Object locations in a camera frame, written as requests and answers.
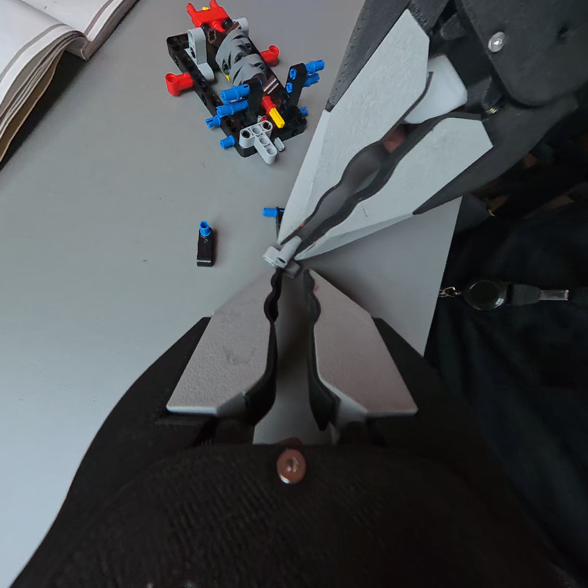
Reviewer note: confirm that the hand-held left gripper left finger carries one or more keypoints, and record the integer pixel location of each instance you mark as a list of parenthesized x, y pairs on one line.
[(225, 363)]

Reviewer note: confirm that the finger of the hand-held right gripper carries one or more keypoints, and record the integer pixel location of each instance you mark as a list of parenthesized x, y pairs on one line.
[(432, 160), (367, 101)]

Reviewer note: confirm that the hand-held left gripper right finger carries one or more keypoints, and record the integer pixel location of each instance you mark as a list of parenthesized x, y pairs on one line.
[(363, 367)]

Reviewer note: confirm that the small black lego piece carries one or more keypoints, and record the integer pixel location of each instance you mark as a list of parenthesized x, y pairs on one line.
[(205, 252)]

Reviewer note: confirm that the grey T-shaped lego connector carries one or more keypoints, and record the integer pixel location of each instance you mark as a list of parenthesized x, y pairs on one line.
[(280, 257)]

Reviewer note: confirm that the lego chassis assembly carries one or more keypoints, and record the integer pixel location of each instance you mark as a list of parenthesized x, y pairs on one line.
[(239, 69)]

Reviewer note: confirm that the blue lego pin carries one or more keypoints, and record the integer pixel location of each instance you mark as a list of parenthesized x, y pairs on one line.
[(205, 227), (271, 212)]

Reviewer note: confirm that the black three-hole lego beam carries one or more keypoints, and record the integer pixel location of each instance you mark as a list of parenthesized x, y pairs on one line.
[(279, 224)]

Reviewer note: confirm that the lego instruction booklet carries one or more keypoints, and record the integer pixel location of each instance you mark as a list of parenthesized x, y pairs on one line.
[(27, 55)]

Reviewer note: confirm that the black badge reel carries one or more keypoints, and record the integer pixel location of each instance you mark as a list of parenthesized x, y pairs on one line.
[(487, 294)]

